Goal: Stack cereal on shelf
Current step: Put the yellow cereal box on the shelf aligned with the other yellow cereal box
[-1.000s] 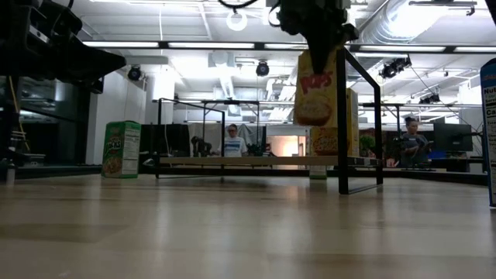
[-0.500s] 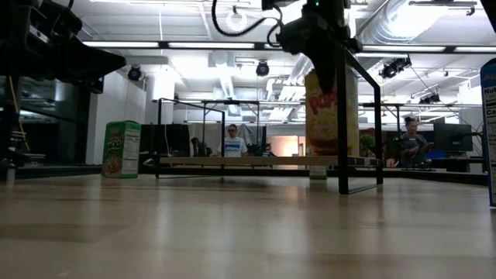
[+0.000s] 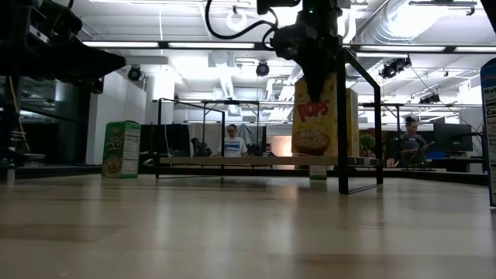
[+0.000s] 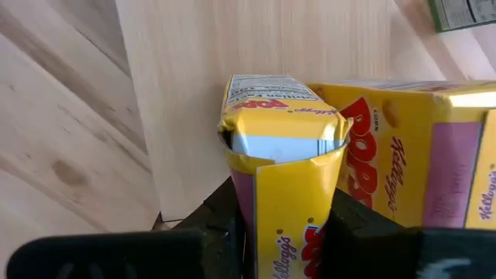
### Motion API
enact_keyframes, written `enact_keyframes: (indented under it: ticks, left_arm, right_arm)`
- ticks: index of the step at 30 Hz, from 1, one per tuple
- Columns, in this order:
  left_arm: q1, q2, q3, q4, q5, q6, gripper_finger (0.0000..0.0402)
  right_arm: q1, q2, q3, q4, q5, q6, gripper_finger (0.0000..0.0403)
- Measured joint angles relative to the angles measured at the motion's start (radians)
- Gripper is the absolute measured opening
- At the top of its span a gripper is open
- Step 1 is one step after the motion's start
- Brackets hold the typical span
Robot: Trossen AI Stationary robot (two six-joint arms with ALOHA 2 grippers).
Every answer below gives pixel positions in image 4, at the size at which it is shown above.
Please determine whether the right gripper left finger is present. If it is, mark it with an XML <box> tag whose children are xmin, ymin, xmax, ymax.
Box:
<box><xmin>5</xmin><ymin>176</ymin><xmax>247</xmax><ymax>279</ymax></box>

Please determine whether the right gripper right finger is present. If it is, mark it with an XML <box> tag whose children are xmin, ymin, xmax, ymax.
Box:
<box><xmin>320</xmin><ymin>187</ymin><xmax>496</xmax><ymax>279</ymax></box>

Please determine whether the yellow Pops cereal box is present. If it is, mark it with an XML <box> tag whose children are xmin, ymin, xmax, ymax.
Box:
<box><xmin>217</xmin><ymin>74</ymin><xmax>354</xmax><ymax>279</ymax></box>
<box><xmin>308</xmin><ymin>79</ymin><xmax>496</xmax><ymax>230</ymax></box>

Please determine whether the green cereal box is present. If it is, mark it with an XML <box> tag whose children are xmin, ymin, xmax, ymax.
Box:
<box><xmin>428</xmin><ymin>0</ymin><xmax>496</xmax><ymax>33</ymax></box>

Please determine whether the wooden shelf with black legs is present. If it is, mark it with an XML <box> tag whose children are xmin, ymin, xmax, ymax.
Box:
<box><xmin>115</xmin><ymin>0</ymin><xmax>446</xmax><ymax>232</ymax></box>

